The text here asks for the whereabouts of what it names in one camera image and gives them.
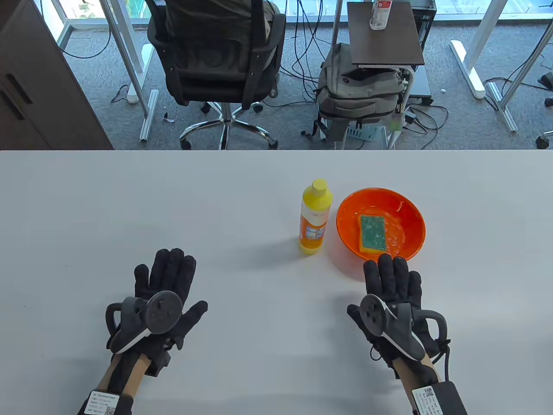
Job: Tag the person's right hand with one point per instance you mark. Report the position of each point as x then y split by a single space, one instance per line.
391 276

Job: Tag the person's left hand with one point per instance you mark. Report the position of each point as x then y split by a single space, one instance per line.
173 272

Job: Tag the green yellow sponge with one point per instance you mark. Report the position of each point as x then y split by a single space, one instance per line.
372 233

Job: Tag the orange plastic bowl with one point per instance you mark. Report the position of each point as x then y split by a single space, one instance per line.
406 220

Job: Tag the yellow dish soap bottle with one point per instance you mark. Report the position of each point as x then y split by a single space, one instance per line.
314 216

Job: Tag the person's left forearm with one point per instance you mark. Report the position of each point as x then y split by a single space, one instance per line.
137 371

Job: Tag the dark grey handheld controller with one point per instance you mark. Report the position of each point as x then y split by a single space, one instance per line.
164 313
373 313

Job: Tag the black labelled wrist box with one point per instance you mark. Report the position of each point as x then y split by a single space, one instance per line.
449 397
123 406

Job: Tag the aluminium profile leg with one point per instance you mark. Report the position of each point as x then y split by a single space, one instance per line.
149 114
503 108

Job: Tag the grey backpack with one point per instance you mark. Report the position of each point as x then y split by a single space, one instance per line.
358 93

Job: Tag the black cart base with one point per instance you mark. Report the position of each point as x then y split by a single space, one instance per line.
421 86

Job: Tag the white desk leg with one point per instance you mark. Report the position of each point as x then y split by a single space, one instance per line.
139 73
468 69

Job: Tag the black chair caster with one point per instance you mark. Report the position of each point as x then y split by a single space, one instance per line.
548 80
545 140

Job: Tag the brown wooden cabinet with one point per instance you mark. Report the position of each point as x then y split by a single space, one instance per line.
39 99

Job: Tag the black office chair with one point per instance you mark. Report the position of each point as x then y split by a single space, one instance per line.
216 52

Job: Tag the dark brown side table top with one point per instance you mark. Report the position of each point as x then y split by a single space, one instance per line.
384 47

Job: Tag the black computer tower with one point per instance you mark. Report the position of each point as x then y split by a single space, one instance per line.
425 21

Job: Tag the white bottle red label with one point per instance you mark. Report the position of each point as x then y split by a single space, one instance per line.
380 17

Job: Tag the small black wrist camera module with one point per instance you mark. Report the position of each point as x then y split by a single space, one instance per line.
159 363

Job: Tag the white cart frame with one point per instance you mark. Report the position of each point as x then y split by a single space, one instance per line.
395 134

